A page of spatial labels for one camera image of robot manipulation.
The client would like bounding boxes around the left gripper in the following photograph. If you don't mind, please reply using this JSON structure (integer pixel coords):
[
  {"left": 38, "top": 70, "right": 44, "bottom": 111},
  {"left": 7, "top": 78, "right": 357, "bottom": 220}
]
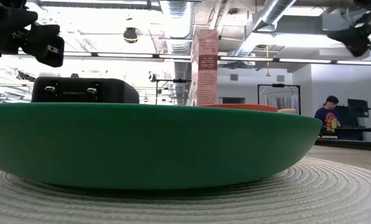
[{"left": 0, "top": 0, "right": 65, "bottom": 68}]

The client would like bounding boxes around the orange-red plastic bowl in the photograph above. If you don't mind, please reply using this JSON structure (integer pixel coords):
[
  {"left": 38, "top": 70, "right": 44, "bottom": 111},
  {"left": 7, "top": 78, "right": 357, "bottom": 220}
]
[{"left": 204, "top": 103, "right": 279, "bottom": 113}]

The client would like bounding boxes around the green plastic plate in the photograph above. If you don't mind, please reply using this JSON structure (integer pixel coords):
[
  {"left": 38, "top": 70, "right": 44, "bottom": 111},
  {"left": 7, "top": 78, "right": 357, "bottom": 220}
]
[{"left": 0, "top": 102, "right": 323, "bottom": 190}]

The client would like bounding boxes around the pink cereal box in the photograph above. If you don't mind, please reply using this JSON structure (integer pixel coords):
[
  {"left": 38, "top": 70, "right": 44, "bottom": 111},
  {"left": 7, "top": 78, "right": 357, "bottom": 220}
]
[{"left": 190, "top": 29, "right": 219, "bottom": 107}]

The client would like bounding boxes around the black computer monitor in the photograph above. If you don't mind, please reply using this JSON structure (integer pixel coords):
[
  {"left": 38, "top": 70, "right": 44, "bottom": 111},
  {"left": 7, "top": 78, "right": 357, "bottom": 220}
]
[{"left": 347, "top": 98, "right": 370, "bottom": 118}]

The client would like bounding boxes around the person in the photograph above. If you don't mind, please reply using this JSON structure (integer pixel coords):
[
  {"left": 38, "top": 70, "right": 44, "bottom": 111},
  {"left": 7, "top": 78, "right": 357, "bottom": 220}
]
[{"left": 314, "top": 95, "right": 342, "bottom": 133}]

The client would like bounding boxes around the black four-slot toaster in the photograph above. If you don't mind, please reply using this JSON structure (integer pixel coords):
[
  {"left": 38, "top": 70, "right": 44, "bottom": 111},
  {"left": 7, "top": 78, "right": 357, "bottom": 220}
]
[{"left": 31, "top": 77, "right": 140, "bottom": 105}]

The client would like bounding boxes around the black desk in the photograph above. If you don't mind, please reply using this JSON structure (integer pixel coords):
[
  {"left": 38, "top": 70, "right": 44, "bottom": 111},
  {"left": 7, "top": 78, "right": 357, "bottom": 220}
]
[{"left": 315, "top": 126, "right": 371, "bottom": 152}]

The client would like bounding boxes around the white round woven placemat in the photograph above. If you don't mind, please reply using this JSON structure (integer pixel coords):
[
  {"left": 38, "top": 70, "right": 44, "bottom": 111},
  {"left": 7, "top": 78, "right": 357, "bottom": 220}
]
[{"left": 0, "top": 156, "right": 371, "bottom": 224}]

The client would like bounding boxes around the black dome ceiling camera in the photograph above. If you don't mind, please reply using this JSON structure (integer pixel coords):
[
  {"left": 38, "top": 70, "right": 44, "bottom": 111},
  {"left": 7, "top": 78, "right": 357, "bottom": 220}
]
[{"left": 123, "top": 27, "right": 139, "bottom": 44}]

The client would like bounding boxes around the silver ventilation duct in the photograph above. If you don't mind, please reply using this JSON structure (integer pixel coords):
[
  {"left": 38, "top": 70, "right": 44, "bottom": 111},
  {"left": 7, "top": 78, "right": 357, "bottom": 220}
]
[
  {"left": 233, "top": 0, "right": 298, "bottom": 58},
  {"left": 165, "top": 0, "right": 195, "bottom": 106}
]

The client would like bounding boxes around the black frame stand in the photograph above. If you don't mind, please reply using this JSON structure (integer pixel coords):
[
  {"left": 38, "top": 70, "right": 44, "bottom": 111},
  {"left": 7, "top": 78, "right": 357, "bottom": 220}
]
[
  {"left": 155, "top": 78, "right": 192, "bottom": 106},
  {"left": 257, "top": 83, "right": 301, "bottom": 115}
]

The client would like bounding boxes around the yellow hanging cord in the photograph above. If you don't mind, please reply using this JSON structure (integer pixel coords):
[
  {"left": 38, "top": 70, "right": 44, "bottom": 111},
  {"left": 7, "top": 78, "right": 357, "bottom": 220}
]
[{"left": 265, "top": 45, "right": 271, "bottom": 78}]

